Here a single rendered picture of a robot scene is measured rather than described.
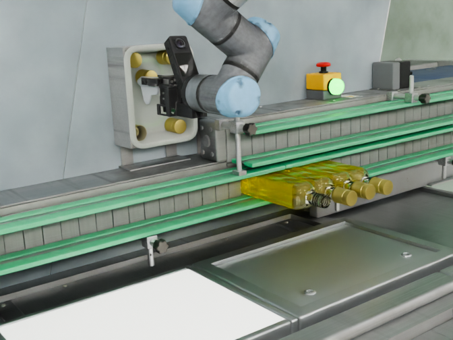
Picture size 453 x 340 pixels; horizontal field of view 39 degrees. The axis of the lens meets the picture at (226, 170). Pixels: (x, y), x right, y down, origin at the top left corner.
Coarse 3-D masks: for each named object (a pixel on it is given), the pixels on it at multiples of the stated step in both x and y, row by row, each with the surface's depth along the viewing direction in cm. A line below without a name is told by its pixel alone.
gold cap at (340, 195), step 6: (336, 192) 138; (342, 192) 136; (348, 192) 136; (354, 192) 136; (336, 198) 138; (342, 198) 136; (348, 198) 135; (354, 198) 136; (348, 204) 136; (354, 204) 137
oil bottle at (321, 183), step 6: (282, 174) 149; (288, 174) 148; (294, 174) 148; (300, 174) 147; (306, 174) 147; (312, 174) 147; (306, 180) 143; (312, 180) 142; (318, 180) 142; (324, 180) 142; (330, 180) 142; (318, 186) 141; (324, 186) 141; (318, 192) 141; (324, 192) 141
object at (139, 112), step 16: (144, 48) 137; (160, 48) 139; (128, 64) 135; (144, 64) 146; (160, 64) 148; (128, 80) 136; (128, 96) 137; (128, 112) 138; (144, 112) 148; (160, 128) 151; (192, 128) 148; (144, 144) 141; (160, 144) 143
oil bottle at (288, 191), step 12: (252, 180) 149; (264, 180) 146; (276, 180) 143; (288, 180) 142; (300, 180) 142; (252, 192) 150; (264, 192) 146; (276, 192) 143; (288, 192) 140; (300, 192) 137; (288, 204) 140; (300, 204) 138
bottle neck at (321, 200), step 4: (308, 192) 137; (312, 192) 137; (316, 192) 137; (308, 196) 137; (312, 196) 136; (316, 196) 135; (320, 196) 134; (324, 196) 134; (328, 196) 135; (308, 200) 137; (312, 200) 136; (316, 200) 135; (320, 200) 134; (324, 200) 136; (328, 200) 135; (312, 204) 137; (316, 204) 135; (320, 204) 134; (324, 204) 136; (328, 204) 135
